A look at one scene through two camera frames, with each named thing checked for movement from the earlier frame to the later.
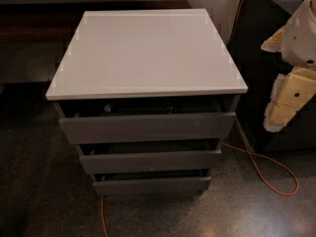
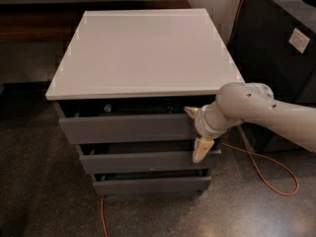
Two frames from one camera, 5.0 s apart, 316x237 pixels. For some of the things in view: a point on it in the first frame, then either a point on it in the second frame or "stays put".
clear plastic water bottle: [169, 109] stays put
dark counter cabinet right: [261, 15] stays put
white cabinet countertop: [146, 53] stays put
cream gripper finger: [275, 42] → [206, 120]
